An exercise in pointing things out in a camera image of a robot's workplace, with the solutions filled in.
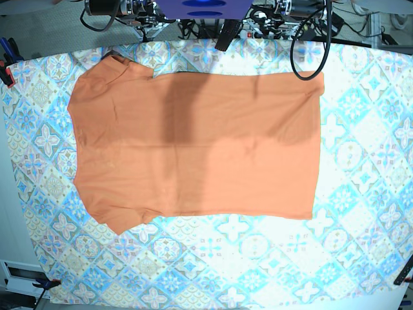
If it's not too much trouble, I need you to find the blue clamp upper left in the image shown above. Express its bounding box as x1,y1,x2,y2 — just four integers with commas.
1,37,24,88

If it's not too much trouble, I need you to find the power strip with red switch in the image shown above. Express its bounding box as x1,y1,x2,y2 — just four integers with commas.
239,29,274,39

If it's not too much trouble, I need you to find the white floor rail box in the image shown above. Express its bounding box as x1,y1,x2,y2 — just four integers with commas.
1,260,47,295

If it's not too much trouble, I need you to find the orange T-shirt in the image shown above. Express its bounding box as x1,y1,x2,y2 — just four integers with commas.
68,56,325,234

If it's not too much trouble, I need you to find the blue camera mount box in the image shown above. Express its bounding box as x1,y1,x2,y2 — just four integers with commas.
156,0,253,20

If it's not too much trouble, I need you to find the blue clamp lower left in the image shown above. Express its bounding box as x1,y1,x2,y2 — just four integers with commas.
32,278,61,307

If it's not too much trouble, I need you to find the black looped cable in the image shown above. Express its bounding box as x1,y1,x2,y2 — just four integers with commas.
290,0,333,81

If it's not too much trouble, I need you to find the patterned blue tablecloth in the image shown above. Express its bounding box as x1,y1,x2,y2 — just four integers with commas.
1,45,412,309

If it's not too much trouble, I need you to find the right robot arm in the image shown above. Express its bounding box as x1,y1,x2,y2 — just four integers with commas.
80,0,161,32

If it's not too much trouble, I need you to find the blue clamp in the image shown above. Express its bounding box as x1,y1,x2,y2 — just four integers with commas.
1,37,24,88
32,278,61,307

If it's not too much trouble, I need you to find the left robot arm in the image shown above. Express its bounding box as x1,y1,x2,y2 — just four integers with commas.
244,1,328,39

